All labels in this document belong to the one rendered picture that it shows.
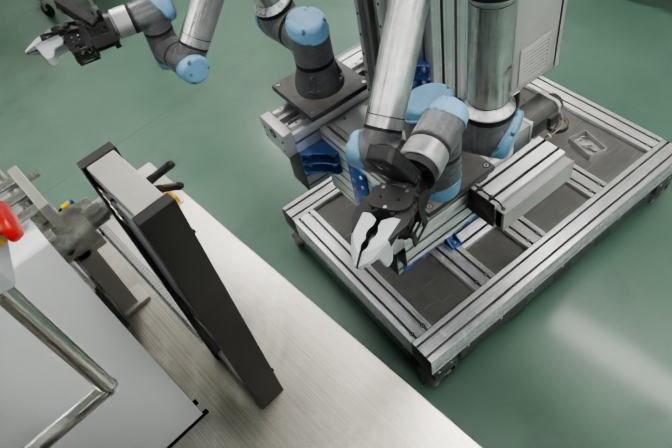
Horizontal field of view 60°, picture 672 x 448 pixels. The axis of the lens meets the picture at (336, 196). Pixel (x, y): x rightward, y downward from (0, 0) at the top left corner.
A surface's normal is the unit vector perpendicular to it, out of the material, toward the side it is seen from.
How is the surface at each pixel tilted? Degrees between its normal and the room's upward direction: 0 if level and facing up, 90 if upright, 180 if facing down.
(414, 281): 0
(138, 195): 0
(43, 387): 90
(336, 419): 0
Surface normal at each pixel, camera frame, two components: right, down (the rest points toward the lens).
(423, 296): -0.16, -0.65
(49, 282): 0.69, 0.47
